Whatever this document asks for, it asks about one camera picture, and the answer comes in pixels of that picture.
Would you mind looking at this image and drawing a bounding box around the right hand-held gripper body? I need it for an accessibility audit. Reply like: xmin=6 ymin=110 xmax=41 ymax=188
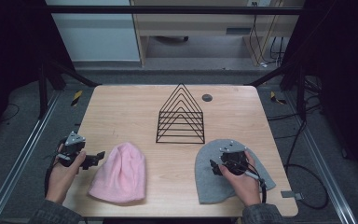
xmin=218 ymin=139 xmax=250 ymax=176

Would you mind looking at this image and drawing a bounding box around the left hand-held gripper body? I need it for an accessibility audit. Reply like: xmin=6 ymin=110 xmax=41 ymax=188
xmin=57 ymin=131 xmax=91 ymax=171

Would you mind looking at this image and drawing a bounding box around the grey knit beanie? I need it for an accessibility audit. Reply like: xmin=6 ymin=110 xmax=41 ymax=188
xmin=194 ymin=138 xmax=277 ymax=205

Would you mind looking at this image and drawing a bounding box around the pink knit beanie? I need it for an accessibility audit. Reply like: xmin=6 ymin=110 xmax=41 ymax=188
xmin=88 ymin=142 xmax=147 ymax=204

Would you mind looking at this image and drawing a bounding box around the black wire triangular rack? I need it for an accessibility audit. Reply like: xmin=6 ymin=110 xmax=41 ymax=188
xmin=155 ymin=82 xmax=206 ymax=145

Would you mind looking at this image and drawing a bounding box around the person's right hand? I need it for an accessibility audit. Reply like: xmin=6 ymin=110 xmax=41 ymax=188
xmin=218 ymin=150 xmax=262 ymax=207

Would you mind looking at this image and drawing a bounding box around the person's left hand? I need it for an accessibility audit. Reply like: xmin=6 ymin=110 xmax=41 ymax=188
xmin=45 ymin=143 xmax=88 ymax=205

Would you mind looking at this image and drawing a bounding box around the yellow black tape strip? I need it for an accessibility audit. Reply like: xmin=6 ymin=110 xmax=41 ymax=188
xmin=71 ymin=90 xmax=84 ymax=107
xmin=269 ymin=91 xmax=289 ymax=106

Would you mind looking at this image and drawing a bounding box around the grey tape piece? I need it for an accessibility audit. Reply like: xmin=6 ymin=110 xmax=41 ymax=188
xmin=281 ymin=189 xmax=305 ymax=201

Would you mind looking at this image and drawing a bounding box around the white cabinet panel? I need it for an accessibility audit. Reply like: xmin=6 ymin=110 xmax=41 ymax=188
xmin=45 ymin=0 xmax=141 ymax=63

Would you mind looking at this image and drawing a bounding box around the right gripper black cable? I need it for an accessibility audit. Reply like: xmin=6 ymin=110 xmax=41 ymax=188
xmin=229 ymin=160 xmax=269 ymax=204

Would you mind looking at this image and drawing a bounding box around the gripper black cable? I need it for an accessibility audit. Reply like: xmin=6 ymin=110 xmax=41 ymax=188
xmin=229 ymin=160 xmax=269 ymax=204
xmin=44 ymin=144 xmax=63 ymax=198

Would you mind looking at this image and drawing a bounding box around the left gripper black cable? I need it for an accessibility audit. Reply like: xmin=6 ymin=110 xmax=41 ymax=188
xmin=44 ymin=144 xmax=63 ymax=198

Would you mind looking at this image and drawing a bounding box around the aluminium floor rail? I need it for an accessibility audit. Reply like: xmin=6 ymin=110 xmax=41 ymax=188
xmin=0 ymin=91 xmax=62 ymax=224
xmin=282 ymin=90 xmax=358 ymax=224

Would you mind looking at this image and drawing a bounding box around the long black floor cable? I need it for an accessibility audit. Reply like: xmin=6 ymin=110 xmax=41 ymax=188
xmin=266 ymin=76 xmax=330 ymax=210

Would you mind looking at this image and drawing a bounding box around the black frame leg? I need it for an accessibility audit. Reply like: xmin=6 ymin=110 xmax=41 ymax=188
xmin=37 ymin=57 xmax=103 ymax=120
xmin=244 ymin=60 xmax=308 ymax=121

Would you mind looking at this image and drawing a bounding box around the thin black floor cable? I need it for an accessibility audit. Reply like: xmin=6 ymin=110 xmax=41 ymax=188
xmin=0 ymin=103 xmax=21 ymax=123

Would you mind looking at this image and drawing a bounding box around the yellow cable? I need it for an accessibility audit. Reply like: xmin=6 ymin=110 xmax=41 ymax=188
xmin=249 ymin=0 xmax=284 ymax=67

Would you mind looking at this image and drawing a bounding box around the black horizontal frame bar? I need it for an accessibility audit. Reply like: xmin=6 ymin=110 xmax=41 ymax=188
xmin=46 ymin=5 xmax=304 ymax=16

